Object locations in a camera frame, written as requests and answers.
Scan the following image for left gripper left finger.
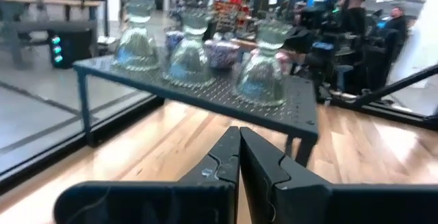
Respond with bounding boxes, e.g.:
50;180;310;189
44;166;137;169
53;126;241;224

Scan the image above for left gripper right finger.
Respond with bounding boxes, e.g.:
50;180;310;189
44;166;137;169
240;127;438;224

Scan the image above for black perforated metal shelf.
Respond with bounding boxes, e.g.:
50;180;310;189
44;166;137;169
72;51;320;167

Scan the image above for person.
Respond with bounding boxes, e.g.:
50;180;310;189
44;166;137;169
337;0;377;91
380;6;410;62

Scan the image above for colourful stocked shelves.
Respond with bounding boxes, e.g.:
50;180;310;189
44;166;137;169
211;0;256;38

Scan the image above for black computer tower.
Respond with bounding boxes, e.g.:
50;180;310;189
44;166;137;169
47;28;100;70

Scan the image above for wooden top workbench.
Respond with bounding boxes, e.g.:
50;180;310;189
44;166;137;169
0;0;103;67

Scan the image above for black aluminium table frame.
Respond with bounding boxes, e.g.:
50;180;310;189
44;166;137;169
0;62;438;196

